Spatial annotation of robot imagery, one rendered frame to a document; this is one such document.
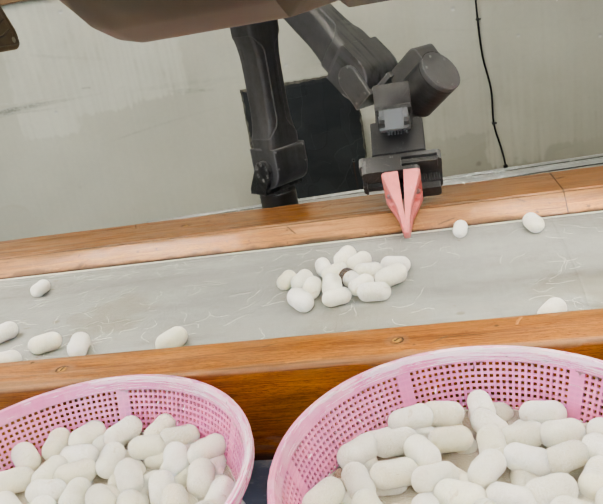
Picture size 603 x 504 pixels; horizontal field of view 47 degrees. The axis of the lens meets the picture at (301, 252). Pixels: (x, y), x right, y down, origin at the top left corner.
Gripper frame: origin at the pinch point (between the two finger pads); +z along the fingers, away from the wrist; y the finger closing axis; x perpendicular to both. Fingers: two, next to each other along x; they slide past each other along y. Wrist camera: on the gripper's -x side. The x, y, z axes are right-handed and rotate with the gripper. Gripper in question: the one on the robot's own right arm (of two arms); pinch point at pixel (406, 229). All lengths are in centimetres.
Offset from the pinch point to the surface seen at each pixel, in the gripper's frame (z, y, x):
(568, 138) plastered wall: -125, 59, 158
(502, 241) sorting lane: 3.3, 10.8, -0.5
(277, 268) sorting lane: 4.0, -15.9, -1.0
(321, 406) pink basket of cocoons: 28.8, -6.2, -25.8
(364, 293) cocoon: 12.9, -4.4, -10.4
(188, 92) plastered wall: -141, -83, 119
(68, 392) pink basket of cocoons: 25.2, -28.3, -22.6
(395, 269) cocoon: 9.5, -1.2, -8.3
